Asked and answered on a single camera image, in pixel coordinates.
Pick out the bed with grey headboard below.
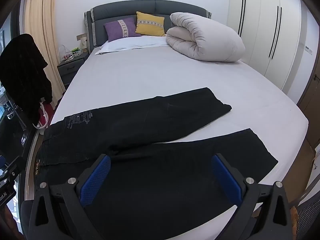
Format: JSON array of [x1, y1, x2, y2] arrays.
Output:
[[32, 0, 309, 240]]

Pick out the white pillow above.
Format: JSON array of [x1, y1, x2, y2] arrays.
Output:
[[95, 35, 170, 55]]

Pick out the beige curtain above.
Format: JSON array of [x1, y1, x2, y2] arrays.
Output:
[[23, 0, 66, 105]]

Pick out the white wardrobe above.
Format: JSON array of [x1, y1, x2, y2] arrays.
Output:
[[227, 0, 315, 104]]

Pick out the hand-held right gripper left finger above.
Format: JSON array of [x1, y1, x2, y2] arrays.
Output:
[[28, 154, 112, 240]]

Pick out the folded white duvet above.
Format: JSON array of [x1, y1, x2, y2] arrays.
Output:
[[166, 12, 246, 62]]

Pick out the black pants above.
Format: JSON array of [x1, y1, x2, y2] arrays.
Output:
[[35, 87, 279, 240]]

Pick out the beige card box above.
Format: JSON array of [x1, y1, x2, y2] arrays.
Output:
[[77, 34, 89, 53]]

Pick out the yellow pillow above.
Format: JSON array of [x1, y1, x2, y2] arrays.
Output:
[[135, 11, 166, 37]]

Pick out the purple pillow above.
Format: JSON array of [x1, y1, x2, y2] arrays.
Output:
[[103, 17, 142, 42]]

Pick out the white wire basket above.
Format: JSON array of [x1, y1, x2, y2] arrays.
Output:
[[64, 49, 83, 58]]

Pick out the dark grey nightstand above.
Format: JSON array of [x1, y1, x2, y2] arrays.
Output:
[[57, 52, 90, 85]]

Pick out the wooden door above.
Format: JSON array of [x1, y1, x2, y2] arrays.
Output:
[[297, 72, 320, 160]]

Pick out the black jacket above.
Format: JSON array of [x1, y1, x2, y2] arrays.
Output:
[[0, 34, 52, 128]]

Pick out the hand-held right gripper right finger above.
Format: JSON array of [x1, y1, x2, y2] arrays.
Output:
[[211, 153, 293, 240]]

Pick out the grey mesh panel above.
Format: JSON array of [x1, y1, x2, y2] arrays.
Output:
[[292, 195, 320, 240]]

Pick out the red and white bag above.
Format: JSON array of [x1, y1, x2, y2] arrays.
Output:
[[32, 102, 53, 130]]

